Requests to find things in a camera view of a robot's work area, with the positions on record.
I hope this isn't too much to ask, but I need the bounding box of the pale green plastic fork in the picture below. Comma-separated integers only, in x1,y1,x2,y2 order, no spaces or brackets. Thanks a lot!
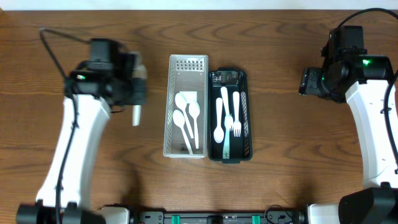
222,129,230,159

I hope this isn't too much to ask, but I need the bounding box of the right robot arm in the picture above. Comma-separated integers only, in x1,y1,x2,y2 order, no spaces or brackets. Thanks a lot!
298,26,397,223

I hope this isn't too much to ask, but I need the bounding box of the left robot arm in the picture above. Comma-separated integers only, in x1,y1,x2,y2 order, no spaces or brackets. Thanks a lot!
16,39,147,223

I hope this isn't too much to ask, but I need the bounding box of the clear perforated plastic basket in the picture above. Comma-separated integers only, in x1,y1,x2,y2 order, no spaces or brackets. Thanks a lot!
163,54,208,159

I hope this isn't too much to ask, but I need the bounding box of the black perforated plastic basket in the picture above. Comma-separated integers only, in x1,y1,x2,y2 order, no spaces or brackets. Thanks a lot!
207,68,253,164

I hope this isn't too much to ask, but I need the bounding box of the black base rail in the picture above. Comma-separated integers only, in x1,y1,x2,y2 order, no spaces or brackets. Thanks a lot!
99,203,307,224

